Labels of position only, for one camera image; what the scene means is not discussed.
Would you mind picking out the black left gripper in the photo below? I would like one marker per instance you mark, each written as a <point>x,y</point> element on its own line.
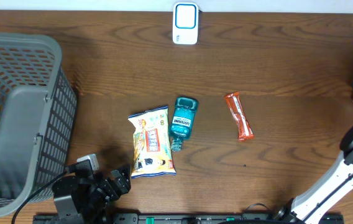
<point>123,184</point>

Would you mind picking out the yellow snack bag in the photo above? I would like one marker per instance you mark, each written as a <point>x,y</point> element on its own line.
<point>152,152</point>

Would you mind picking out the teal mouthwash bottle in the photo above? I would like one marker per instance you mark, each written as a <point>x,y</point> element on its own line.
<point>182,121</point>

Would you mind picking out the red chocolate bar wrapper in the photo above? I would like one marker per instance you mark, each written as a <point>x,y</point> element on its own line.
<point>236,109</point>

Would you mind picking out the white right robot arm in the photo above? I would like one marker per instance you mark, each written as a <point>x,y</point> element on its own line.
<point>312,205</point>

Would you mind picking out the white barcode scanner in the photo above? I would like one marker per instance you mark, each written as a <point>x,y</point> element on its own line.
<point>185,23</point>

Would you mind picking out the grey plastic shopping basket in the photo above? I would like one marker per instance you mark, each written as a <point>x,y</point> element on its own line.
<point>37,112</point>

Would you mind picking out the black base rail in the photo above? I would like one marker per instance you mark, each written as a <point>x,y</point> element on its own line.
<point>133,218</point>

